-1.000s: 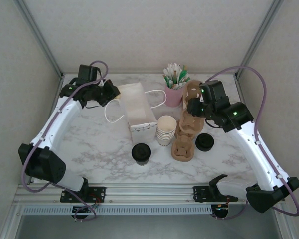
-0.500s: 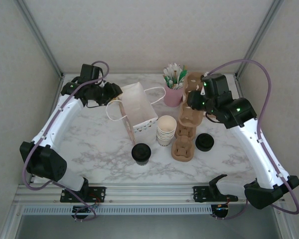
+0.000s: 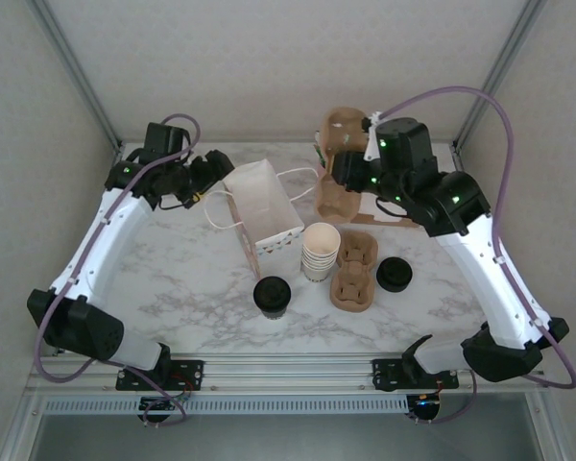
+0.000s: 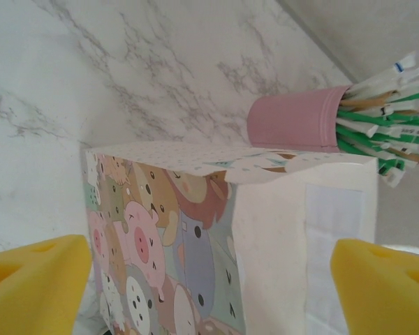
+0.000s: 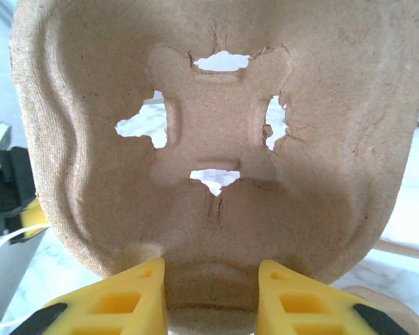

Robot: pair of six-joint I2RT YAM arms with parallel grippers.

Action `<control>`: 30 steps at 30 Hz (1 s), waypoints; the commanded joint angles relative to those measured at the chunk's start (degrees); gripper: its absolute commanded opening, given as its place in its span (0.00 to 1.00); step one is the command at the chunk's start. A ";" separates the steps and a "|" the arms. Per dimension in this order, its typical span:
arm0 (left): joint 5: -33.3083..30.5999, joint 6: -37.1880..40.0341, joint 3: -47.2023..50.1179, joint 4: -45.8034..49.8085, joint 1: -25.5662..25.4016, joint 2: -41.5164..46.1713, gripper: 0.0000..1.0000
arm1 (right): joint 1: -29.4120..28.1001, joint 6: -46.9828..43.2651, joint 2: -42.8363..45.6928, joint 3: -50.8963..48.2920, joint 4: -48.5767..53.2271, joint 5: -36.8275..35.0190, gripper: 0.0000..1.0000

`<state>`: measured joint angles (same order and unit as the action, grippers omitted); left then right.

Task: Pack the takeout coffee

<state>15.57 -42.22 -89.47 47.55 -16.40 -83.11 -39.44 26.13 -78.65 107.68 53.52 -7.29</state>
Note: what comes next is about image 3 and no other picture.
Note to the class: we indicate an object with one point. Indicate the stack of paper cups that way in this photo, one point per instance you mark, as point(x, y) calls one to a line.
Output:
point(321, 240)

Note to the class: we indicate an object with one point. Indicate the stack of white napkins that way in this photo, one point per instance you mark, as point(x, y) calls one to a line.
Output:
point(369, 209)

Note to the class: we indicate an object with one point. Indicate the aluminium frame post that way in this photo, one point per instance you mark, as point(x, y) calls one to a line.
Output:
point(498, 72)
point(79, 72)

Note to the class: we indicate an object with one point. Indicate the brown cardboard napkin tray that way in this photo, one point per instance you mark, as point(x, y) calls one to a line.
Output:
point(365, 222)

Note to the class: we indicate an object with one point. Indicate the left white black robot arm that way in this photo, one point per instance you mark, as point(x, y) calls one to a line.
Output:
point(101, 249)

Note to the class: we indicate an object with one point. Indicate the animal print paper gift bag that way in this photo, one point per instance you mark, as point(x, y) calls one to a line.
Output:
point(254, 192)

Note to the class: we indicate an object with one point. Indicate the black plastic cup lid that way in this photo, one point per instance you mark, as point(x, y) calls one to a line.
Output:
point(272, 292)

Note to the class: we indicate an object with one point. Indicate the stack of pulp cup carriers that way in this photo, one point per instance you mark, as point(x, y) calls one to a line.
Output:
point(352, 293)

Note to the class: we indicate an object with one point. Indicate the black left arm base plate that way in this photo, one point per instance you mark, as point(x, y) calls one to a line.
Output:
point(192, 372)

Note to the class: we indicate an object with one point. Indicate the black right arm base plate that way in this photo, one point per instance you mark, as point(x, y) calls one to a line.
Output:
point(389, 374)

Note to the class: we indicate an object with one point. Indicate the brown pulp cup carrier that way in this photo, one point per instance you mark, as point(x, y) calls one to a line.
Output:
point(338, 201)

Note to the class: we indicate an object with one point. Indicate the aluminium table side rail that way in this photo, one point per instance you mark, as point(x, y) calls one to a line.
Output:
point(117, 152)
point(458, 156)

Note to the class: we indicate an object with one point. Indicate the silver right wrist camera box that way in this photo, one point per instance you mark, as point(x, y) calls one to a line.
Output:
point(372, 144)

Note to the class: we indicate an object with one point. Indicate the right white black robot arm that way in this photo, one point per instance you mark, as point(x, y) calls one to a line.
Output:
point(489, 288)

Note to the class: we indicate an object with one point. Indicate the stack of black cup lids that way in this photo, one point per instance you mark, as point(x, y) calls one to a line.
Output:
point(393, 274)

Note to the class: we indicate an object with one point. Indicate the aluminium front rail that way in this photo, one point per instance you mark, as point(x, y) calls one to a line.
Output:
point(293, 372)

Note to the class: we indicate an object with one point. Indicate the small circuit board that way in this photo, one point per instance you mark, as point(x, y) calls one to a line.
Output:
point(424, 405)
point(156, 404)

